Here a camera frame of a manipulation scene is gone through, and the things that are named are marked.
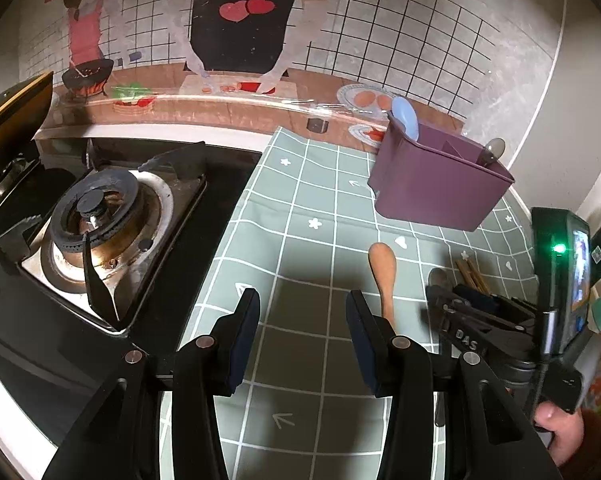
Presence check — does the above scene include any purple utensil holder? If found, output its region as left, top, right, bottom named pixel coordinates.
left=367, top=111, right=515, bottom=232

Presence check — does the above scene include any black pan support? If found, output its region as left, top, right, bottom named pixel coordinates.
left=0, top=140, right=206, bottom=323

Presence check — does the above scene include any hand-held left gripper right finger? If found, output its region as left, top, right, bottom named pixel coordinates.
left=345, top=290, right=564, bottom=480

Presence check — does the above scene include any wooden chopstick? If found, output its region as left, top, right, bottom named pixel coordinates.
left=455, top=259, right=481, bottom=291
left=463, top=258, right=491, bottom=293

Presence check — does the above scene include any blue plastic spoon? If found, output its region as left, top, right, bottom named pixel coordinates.
left=391, top=96, right=421, bottom=143

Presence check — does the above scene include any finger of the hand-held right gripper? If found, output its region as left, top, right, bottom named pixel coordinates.
left=427, top=284, right=499, bottom=357
left=453, top=283, right=537, bottom=321

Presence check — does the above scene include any wooden spoon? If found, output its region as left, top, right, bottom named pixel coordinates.
left=369, top=242, right=399, bottom=336

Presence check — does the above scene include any black wok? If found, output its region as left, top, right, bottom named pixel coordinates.
left=0, top=72, right=55, bottom=183

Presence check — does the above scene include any green checked tablecloth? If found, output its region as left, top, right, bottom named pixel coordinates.
left=158, top=125, right=546, bottom=480

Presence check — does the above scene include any black gas stove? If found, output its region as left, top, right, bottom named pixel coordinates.
left=0, top=135, right=264, bottom=448

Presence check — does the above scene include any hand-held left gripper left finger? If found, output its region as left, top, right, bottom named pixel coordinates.
left=43, top=287, right=261, bottom=480

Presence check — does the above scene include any gas burner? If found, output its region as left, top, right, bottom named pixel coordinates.
left=49, top=169, right=142, bottom=262

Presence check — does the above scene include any person's right hand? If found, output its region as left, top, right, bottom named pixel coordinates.
left=533, top=402, right=589, bottom=468

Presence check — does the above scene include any metal spoon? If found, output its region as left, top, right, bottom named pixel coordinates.
left=427, top=267, right=452, bottom=295
left=477, top=137, right=506, bottom=167

